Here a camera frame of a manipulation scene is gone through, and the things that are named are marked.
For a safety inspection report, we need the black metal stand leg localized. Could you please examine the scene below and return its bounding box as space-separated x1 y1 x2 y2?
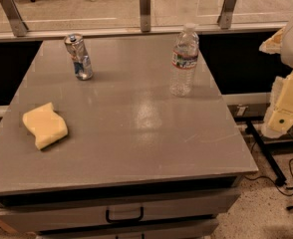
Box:
245 120 286 186

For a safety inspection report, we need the middle metal railing bracket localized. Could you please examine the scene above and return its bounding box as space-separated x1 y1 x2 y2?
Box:
140 0 150 32

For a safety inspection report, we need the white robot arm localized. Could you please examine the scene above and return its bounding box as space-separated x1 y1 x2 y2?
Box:
259 18 293 138

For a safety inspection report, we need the grey top drawer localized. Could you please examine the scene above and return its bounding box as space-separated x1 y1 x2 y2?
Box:
0 188 240 232

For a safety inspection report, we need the clear plastic water bottle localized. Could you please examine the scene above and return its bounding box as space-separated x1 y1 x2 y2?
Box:
169 23 199 97

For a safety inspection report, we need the black drawer handle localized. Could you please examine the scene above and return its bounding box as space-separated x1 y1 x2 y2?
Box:
105 207 145 224

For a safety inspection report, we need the yellow sponge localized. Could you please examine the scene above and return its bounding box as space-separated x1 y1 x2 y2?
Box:
22 103 68 150

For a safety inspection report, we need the black floor cable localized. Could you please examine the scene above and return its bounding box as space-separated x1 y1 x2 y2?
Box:
244 139 293 212

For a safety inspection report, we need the left metal railing bracket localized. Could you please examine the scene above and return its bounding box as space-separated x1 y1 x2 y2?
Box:
0 0 29 37

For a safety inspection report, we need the grey drawer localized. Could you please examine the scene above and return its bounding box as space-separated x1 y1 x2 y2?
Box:
36 219 218 239
0 188 240 232

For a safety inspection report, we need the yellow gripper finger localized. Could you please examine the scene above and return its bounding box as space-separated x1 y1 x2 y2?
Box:
259 28 285 54
261 71 293 138

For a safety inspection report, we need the metal railing bracket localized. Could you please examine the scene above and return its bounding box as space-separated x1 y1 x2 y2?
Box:
140 0 150 32
0 0 29 37
217 0 237 29

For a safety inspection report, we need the grey lower drawer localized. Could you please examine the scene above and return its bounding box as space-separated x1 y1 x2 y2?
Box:
36 219 218 239

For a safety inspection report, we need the right metal railing bracket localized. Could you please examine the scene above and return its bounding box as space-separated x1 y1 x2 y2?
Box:
217 0 237 29

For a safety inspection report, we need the crushed silver blue can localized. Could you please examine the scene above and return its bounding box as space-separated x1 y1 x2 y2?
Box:
64 33 93 81

